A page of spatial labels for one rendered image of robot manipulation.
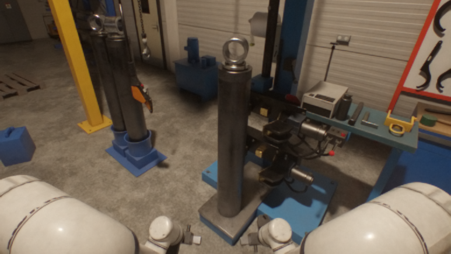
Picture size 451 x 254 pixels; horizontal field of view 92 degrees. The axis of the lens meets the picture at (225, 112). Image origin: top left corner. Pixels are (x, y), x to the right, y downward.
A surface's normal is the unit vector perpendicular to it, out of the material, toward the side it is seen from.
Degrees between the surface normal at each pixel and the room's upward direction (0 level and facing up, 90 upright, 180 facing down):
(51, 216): 5
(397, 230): 13
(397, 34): 90
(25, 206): 6
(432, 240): 47
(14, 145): 90
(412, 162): 90
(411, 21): 90
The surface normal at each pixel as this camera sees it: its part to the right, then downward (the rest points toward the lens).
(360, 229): -0.47, -0.79
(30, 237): -0.16, -0.45
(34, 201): 0.06, -0.90
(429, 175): -0.62, 0.37
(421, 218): 0.13, -0.70
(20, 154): 0.43, 0.45
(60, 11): 0.78, 0.32
